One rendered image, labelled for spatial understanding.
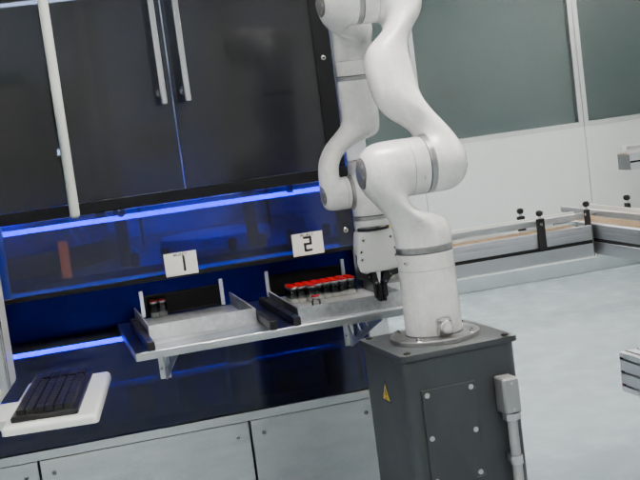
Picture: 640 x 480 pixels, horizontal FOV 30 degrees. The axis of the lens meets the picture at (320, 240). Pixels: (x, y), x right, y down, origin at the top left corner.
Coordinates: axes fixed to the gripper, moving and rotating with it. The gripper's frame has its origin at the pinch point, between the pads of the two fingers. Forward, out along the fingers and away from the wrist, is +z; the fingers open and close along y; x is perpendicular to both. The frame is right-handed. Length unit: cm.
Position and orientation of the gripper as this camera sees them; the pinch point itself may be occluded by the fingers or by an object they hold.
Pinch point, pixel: (381, 291)
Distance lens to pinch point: 282.5
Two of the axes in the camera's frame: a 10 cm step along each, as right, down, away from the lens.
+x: 2.5, 0.7, -9.7
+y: -9.6, 1.5, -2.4
